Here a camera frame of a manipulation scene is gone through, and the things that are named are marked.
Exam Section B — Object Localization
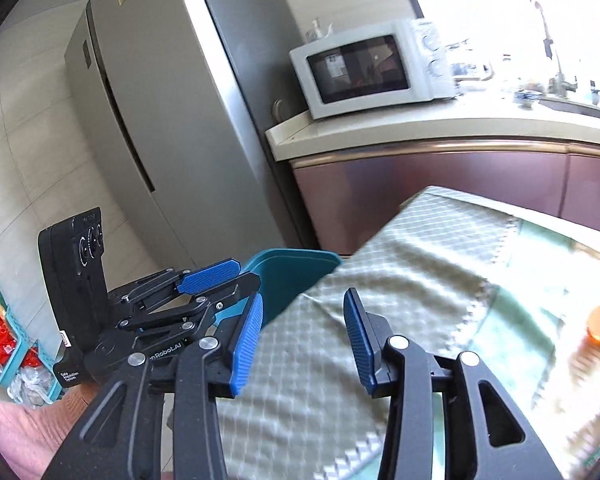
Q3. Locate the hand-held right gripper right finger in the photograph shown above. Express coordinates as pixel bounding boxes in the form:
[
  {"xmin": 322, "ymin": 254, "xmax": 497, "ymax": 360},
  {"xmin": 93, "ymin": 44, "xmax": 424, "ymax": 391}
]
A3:
[{"xmin": 343, "ymin": 287, "xmax": 566, "ymax": 480}]

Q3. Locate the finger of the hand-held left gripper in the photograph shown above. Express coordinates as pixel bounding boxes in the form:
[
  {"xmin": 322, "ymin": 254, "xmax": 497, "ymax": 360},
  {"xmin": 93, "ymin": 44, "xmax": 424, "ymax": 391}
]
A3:
[
  {"xmin": 107, "ymin": 258, "xmax": 242, "ymax": 312},
  {"xmin": 117, "ymin": 271, "xmax": 262, "ymax": 334}
]

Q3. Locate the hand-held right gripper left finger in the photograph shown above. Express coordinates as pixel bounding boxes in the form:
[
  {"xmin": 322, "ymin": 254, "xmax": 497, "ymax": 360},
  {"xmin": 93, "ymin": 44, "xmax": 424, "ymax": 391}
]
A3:
[{"xmin": 42, "ymin": 292, "xmax": 264, "ymax": 480}]

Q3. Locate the teal plastic bin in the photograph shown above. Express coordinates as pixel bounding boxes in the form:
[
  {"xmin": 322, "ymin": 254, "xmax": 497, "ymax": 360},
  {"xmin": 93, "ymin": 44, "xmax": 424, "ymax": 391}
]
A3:
[{"xmin": 215, "ymin": 247, "xmax": 343, "ymax": 332}]

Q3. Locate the person's left forearm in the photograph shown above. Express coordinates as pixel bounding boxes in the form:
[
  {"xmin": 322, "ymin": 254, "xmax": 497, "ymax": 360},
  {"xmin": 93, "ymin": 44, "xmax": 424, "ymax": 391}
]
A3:
[{"xmin": 0, "ymin": 385, "xmax": 106, "ymax": 480}]

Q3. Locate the teal storage rack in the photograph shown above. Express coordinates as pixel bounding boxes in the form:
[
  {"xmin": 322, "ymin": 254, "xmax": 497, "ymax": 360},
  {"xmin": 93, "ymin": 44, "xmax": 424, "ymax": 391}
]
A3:
[{"xmin": 0, "ymin": 275, "xmax": 63, "ymax": 402}]

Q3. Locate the patterned tablecloth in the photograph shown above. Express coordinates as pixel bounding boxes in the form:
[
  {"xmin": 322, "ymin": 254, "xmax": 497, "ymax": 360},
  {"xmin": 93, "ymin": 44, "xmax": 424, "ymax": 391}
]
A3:
[{"xmin": 215, "ymin": 185, "xmax": 600, "ymax": 480}]

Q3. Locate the white plastic bag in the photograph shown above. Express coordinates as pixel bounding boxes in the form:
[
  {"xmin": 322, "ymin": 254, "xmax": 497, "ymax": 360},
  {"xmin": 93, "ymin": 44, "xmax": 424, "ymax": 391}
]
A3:
[{"xmin": 7, "ymin": 367, "xmax": 56, "ymax": 407}]

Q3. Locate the grey refrigerator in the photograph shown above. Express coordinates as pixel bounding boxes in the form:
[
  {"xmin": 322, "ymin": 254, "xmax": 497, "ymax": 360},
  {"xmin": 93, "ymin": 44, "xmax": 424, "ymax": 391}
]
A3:
[{"xmin": 64, "ymin": 0, "xmax": 321, "ymax": 273}]

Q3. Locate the purple kitchen cabinet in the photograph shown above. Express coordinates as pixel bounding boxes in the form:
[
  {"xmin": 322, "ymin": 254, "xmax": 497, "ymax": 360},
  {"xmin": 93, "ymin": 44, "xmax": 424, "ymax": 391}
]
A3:
[{"xmin": 265, "ymin": 95, "xmax": 600, "ymax": 257}]

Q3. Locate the white microwave oven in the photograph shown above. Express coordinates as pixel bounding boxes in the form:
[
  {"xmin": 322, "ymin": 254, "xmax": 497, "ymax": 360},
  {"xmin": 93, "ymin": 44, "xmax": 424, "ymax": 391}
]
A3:
[{"xmin": 288, "ymin": 19, "xmax": 461, "ymax": 121}]

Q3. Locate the blue and white bowl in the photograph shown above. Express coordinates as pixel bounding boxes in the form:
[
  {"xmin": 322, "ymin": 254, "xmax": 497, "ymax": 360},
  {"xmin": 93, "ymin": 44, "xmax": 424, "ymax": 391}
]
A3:
[{"xmin": 512, "ymin": 87, "xmax": 543, "ymax": 109}]

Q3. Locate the metal kitchen faucet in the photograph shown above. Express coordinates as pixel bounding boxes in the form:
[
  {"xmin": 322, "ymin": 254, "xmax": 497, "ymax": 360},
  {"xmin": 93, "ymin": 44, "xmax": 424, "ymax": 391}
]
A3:
[{"xmin": 530, "ymin": 0, "xmax": 581, "ymax": 96}]

